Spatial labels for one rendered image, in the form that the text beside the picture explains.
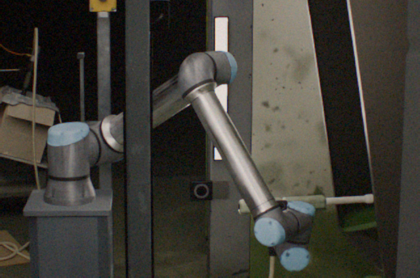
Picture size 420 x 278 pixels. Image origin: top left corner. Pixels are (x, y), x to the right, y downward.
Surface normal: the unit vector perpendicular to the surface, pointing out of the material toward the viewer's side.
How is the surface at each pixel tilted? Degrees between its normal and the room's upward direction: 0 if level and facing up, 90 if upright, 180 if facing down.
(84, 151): 90
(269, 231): 94
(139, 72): 90
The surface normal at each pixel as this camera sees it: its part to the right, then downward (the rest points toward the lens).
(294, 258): 0.11, 0.36
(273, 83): 0.08, 0.15
